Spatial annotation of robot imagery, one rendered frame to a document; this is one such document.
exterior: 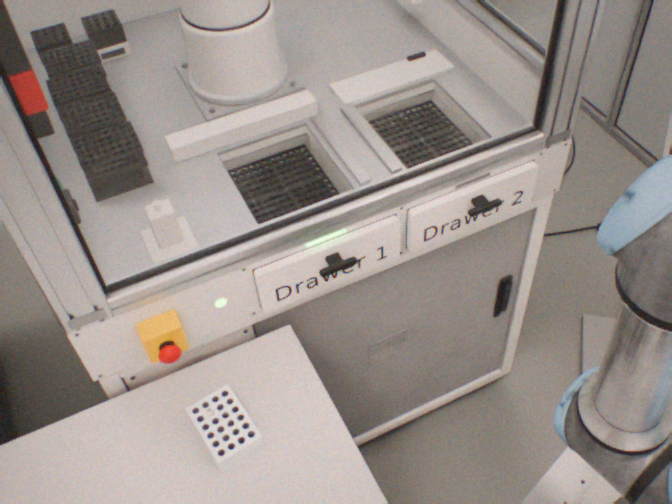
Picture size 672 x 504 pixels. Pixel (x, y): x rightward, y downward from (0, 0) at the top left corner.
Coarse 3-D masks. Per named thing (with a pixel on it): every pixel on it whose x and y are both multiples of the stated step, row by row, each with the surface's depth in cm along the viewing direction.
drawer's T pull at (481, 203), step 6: (474, 198) 139; (480, 198) 139; (486, 198) 139; (498, 198) 138; (474, 204) 138; (480, 204) 138; (486, 204) 137; (492, 204) 137; (498, 204) 138; (474, 210) 137; (480, 210) 137; (486, 210) 138
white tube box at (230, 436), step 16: (208, 400) 125; (224, 400) 125; (192, 416) 123; (208, 416) 123; (224, 416) 124; (240, 416) 123; (208, 432) 121; (224, 432) 120; (240, 432) 120; (256, 432) 120; (208, 448) 120; (224, 448) 119; (240, 448) 118; (256, 448) 121; (224, 464) 118
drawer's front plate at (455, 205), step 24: (528, 168) 141; (456, 192) 138; (480, 192) 139; (504, 192) 143; (528, 192) 147; (408, 216) 136; (432, 216) 137; (456, 216) 141; (480, 216) 145; (408, 240) 141; (432, 240) 143
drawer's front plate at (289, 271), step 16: (384, 224) 133; (336, 240) 131; (352, 240) 131; (368, 240) 133; (384, 240) 136; (304, 256) 129; (320, 256) 130; (352, 256) 134; (368, 256) 137; (256, 272) 127; (272, 272) 127; (288, 272) 129; (304, 272) 131; (352, 272) 138; (272, 288) 130; (304, 288) 134; (320, 288) 137; (272, 304) 133
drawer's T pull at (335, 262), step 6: (336, 252) 131; (330, 258) 130; (336, 258) 130; (348, 258) 130; (354, 258) 130; (330, 264) 129; (336, 264) 129; (342, 264) 129; (348, 264) 129; (354, 264) 130; (324, 270) 128; (330, 270) 128; (336, 270) 129; (324, 276) 129
